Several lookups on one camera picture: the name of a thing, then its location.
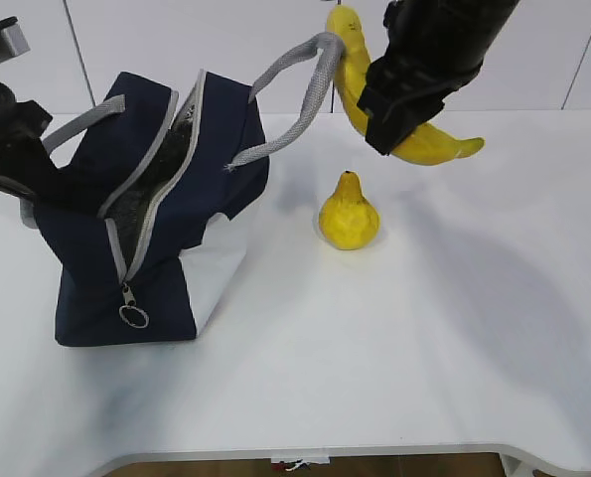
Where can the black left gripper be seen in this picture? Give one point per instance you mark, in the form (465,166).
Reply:
(26,169)

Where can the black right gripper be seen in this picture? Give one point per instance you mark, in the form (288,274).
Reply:
(434,49)

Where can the yellow pear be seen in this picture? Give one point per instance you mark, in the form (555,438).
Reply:
(347,220)

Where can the navy blue lunch bag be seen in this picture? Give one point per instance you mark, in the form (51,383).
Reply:
(165,194)

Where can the white tag under table edge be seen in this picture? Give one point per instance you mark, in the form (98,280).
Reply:
(294,460)

